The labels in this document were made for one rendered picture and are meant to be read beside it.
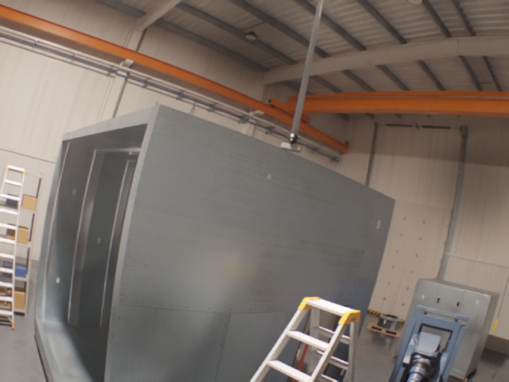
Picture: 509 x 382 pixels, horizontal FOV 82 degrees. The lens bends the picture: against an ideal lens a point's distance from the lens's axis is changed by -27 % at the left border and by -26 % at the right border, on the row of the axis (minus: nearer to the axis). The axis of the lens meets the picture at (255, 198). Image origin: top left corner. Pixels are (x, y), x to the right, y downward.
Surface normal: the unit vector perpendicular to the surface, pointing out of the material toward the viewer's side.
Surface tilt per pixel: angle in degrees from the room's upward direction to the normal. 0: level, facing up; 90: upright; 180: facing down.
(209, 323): 90
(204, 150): 90
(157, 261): 90
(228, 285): 90
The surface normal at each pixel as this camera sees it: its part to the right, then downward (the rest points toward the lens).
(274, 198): 0.63, 0.12
